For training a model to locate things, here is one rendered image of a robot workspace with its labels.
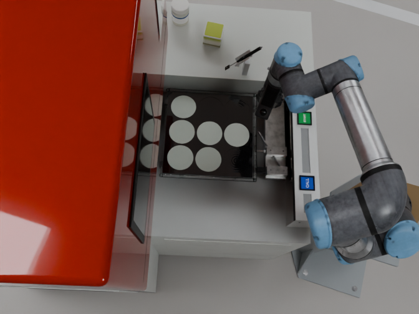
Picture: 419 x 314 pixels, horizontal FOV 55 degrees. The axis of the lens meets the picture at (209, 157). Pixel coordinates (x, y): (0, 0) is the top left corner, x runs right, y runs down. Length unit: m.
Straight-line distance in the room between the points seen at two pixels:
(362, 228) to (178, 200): 0.82
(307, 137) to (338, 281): 1.14
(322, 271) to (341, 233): 1.52
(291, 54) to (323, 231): 0.50
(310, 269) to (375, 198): 1.54
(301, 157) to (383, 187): 0.62
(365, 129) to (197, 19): 0.96
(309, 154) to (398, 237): 0.44
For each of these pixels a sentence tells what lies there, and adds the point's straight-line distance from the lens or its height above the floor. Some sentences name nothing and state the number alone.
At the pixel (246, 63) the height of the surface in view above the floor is 1.05.
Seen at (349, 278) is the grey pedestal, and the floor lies 0.02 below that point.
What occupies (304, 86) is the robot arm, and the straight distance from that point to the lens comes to 1.17.
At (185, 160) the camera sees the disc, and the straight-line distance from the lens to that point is 1.56.
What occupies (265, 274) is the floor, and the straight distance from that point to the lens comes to 2.43.
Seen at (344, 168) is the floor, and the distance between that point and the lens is 2.68.
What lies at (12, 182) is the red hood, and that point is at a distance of 0.63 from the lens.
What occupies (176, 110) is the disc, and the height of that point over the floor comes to 0.90.
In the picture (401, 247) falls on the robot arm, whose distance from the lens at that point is 1.40.
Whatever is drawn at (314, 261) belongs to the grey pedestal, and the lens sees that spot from 2.49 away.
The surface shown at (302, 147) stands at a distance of 1.58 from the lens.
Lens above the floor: 2.38
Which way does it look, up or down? 71 degrees down
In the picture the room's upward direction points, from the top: 11 degrees clockwise
